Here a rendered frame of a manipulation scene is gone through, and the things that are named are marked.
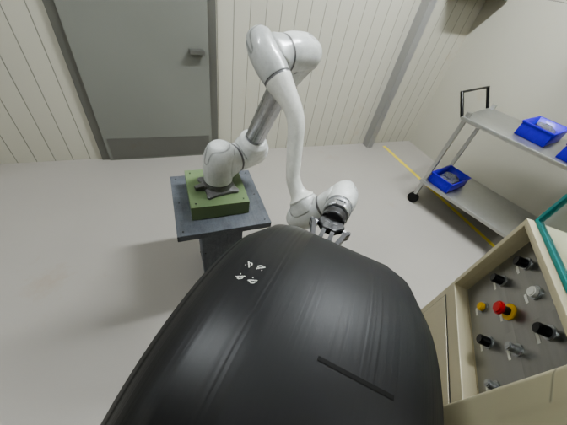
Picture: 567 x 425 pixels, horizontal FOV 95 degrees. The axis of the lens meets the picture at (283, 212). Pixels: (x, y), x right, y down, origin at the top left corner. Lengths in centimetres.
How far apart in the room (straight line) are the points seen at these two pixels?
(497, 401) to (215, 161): 123
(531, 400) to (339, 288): 22
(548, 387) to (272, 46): 97
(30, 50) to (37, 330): 196
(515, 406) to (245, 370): 30
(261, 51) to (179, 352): 89
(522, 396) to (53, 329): 205
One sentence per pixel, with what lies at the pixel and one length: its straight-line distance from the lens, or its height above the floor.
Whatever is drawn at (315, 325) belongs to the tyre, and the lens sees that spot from 28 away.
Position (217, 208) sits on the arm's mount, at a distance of 144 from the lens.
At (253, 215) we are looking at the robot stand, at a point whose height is 65.
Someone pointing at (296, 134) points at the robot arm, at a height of 129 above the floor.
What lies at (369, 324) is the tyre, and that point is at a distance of 31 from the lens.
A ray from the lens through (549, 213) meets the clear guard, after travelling 109.
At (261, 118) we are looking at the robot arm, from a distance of 129.
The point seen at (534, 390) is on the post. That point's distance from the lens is 41.
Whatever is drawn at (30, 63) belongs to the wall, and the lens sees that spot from 294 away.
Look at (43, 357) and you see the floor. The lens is 205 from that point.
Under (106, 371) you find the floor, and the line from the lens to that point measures 189.
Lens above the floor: 172
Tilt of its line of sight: 44 degrees down
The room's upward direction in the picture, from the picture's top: 13 degrees clockwise
